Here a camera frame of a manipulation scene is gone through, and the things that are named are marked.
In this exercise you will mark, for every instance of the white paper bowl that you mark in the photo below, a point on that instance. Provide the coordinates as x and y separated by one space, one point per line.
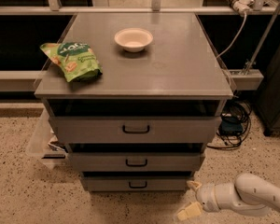
133 39

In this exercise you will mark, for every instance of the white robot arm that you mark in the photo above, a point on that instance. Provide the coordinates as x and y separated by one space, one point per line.
247 195

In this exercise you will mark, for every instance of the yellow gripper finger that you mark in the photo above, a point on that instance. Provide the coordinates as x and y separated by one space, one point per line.
190 211
194 185

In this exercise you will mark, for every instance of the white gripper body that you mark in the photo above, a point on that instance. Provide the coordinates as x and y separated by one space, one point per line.
204 195

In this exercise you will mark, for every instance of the dark cabinet at right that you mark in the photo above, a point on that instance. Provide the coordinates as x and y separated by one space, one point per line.
268 97

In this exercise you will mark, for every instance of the grey bottom drawer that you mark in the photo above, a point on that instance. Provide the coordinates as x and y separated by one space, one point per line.
135 183

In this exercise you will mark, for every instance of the grey drawer cabinet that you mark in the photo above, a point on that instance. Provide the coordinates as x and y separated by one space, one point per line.
177 75

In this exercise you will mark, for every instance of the metal diagonal rod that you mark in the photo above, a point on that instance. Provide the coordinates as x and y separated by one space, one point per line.
250 63

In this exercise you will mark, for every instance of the grey drawer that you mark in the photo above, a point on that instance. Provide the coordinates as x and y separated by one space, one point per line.
113 130
135 183
136 162

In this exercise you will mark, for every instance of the grey middle drawer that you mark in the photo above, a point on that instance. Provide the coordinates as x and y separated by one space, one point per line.
136 162

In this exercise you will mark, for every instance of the green snack bag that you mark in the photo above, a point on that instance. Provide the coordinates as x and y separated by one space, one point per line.
77 60

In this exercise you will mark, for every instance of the white power strip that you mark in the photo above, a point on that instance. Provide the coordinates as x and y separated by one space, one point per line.
240 6

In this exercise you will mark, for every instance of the grey top drawer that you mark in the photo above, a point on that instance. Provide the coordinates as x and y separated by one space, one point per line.
113 130

